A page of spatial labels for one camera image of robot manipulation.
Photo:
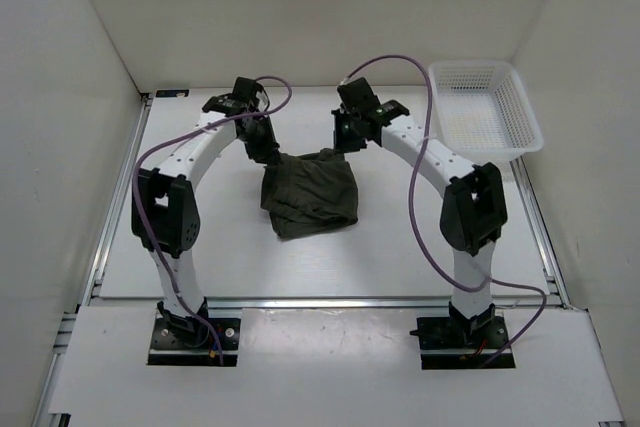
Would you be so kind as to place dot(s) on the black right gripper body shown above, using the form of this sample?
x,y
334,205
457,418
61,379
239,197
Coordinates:
x,y
346,136

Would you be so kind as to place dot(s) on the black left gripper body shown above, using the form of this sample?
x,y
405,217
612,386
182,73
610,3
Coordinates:
x,y
260,141

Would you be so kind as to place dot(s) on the olive green shorts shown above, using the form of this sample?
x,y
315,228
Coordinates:
x,y
310,194

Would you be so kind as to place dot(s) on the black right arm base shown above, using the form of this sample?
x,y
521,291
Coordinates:
x,y
445,345

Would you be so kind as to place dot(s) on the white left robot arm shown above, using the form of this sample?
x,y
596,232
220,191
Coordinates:
x,y
165,215

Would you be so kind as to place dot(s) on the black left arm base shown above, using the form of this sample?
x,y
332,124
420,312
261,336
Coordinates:
x,y
177,341

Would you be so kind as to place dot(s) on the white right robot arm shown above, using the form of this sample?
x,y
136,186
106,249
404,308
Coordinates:
x,y
473,209

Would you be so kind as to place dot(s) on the dark label sticker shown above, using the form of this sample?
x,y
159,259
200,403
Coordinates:
x,y
172,93

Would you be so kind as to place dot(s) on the white perforated plastic basket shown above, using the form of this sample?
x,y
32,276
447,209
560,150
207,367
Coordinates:
x,y
483,112

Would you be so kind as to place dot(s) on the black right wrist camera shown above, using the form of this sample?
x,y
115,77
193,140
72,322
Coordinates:
x,y
359,102

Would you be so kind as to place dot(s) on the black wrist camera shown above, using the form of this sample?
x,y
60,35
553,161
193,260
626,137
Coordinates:
x,y
359,102
247,96

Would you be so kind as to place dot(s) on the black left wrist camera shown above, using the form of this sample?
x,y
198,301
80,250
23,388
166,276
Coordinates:
x,y
247,96

